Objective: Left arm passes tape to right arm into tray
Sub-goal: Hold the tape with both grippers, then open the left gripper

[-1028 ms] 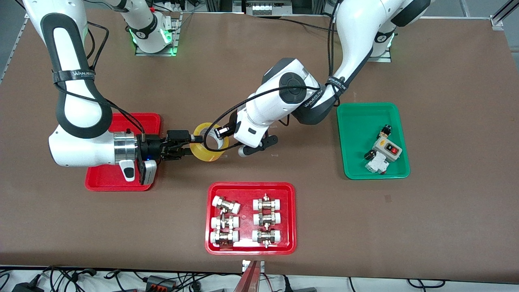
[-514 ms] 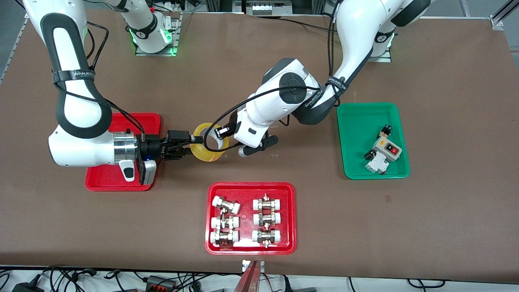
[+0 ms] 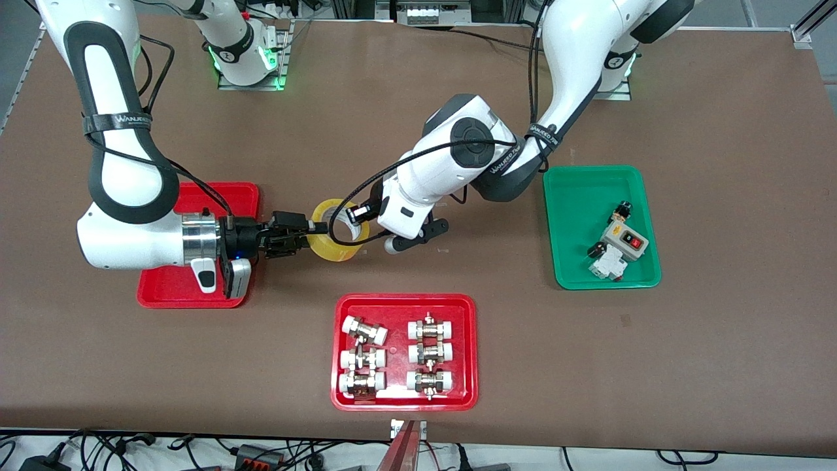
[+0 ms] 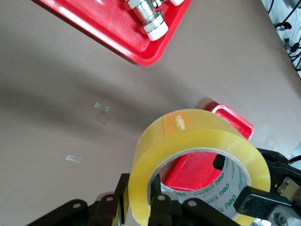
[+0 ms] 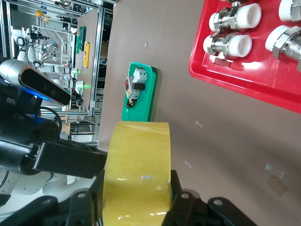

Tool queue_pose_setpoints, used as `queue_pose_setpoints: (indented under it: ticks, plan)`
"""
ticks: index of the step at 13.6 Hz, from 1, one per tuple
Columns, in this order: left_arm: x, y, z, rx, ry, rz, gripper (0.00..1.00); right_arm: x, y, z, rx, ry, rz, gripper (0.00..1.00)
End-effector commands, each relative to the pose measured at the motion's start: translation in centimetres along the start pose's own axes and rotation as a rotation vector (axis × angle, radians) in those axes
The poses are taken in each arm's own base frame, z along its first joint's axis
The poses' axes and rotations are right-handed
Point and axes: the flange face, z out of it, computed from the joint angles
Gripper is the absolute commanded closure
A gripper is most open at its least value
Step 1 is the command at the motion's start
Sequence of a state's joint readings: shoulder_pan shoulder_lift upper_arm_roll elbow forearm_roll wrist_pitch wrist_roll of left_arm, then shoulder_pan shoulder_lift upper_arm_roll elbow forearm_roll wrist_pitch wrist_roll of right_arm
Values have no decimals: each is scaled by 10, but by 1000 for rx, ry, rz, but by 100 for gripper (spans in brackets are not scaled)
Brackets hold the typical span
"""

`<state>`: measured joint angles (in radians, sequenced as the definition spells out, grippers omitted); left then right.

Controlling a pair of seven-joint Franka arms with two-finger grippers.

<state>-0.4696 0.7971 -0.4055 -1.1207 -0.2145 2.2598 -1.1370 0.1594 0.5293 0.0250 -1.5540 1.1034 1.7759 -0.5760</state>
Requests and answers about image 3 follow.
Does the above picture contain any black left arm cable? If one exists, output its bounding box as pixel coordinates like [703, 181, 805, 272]
[327, 0, 550, 247]

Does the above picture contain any black base power cable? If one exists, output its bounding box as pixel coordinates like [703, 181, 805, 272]
[451, 25, 543, 52]

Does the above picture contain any aluminium corner profile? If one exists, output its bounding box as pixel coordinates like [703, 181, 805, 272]
[790, 0, 837, 50]

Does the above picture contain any green plastic tray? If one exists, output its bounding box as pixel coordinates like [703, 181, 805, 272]
[543, 165, 662, 290]

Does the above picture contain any aluminium frame rack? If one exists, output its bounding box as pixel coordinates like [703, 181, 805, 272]
[330, 0, 527, 28]

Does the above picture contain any aluminium camera mount post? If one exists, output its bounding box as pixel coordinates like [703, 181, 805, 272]
[376, 419, 429, 471]

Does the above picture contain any empty red plastic tray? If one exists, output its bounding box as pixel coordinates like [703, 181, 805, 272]
[136, 182, 260, 309]

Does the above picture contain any white circuit breaker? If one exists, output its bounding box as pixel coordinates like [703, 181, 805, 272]
[589, 245, 630, 282]

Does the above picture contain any red tray with fittings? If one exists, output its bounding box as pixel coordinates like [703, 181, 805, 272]
[330, 293, 479, 412]

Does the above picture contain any grey on-off switch box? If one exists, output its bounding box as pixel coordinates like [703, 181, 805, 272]
[602, 219, 650, 262]

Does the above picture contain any black power adapter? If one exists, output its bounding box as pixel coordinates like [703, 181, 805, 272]
[18, 450, 71, 471]

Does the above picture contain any white-capped metal pipe fitting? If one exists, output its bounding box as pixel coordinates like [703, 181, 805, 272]
[339, 349, 386, 370]
[405, 370, 454, 400]
[407, 341, 454, 366]
[338, 371, 386, 398]
[407, 313, 455, 341]

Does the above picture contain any yellow tape roll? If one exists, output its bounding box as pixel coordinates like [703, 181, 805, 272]
[309, 198, 371, 263]

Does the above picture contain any tilted white-capped pipe fitting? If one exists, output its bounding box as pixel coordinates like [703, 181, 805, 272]
[342, 316, 388, 345]

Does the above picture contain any black velcro cable strap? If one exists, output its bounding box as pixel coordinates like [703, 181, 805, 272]
[527, 122, 564, 154]
[82, 113, 154, 135]
[485, 147, 525, 176]

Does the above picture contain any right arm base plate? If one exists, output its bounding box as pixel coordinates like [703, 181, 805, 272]
[218, 20, 292, 91]

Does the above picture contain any white terminal block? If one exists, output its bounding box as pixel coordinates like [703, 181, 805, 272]
[405, 5, 458, 26]

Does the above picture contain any black orange terminal strip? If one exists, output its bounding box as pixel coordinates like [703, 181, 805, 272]
[234, 444, 287, 469]

